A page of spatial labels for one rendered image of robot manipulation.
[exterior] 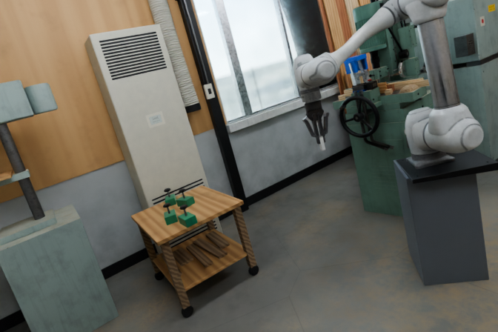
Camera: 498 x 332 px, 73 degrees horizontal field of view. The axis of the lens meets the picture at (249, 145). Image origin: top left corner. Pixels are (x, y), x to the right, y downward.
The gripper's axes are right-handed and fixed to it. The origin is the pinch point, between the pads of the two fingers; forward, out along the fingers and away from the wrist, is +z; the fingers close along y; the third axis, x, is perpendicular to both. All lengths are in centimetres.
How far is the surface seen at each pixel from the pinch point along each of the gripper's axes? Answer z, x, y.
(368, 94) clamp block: -11, -59, -60
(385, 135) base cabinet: 21, -64, -69
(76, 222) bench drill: 18, -60, 139
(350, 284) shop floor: 87, -18, -5
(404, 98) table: -3, -48, -78
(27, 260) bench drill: 28, -49, 165
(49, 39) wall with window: -103, -120, 139
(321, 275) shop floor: 86, -35, 6
